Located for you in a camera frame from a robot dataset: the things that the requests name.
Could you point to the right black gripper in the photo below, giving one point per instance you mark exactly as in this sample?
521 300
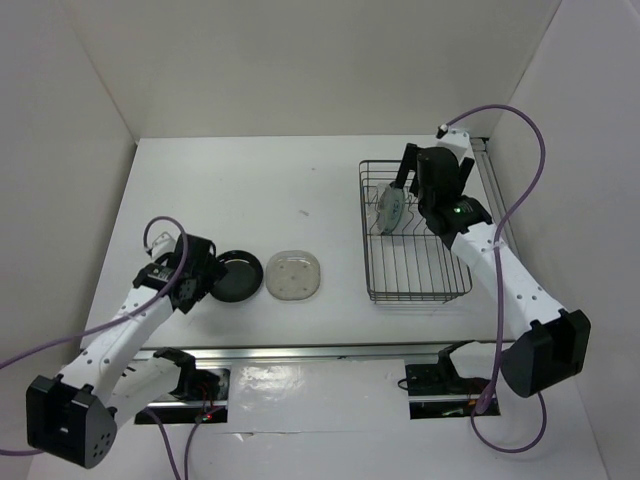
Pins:
409 162

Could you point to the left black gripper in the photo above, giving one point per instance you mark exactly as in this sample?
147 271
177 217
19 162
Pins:
212 271

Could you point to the black round plate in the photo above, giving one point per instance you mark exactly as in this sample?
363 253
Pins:
243 278

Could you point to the blue patterned ceramic plate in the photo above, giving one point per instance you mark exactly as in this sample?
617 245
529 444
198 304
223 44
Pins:
398 206

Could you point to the clear ribbed glass plate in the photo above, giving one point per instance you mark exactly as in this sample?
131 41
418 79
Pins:
382 209

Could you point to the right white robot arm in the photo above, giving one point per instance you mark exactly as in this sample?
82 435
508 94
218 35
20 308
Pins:
550 342

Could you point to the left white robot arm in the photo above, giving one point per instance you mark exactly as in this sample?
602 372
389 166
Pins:
76 415

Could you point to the frosted beige glass plate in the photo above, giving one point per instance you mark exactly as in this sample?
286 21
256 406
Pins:
293 275

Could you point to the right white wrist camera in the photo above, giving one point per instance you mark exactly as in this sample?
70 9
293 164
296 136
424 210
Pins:
455 140

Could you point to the metal wire dish rack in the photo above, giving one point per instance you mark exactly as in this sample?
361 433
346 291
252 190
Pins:
411 264

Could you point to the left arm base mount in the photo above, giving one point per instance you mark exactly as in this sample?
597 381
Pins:
206 402

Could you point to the aluminium front rail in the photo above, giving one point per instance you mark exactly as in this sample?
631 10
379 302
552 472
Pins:
299 353

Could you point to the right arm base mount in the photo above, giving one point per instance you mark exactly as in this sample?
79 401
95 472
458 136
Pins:
436 391

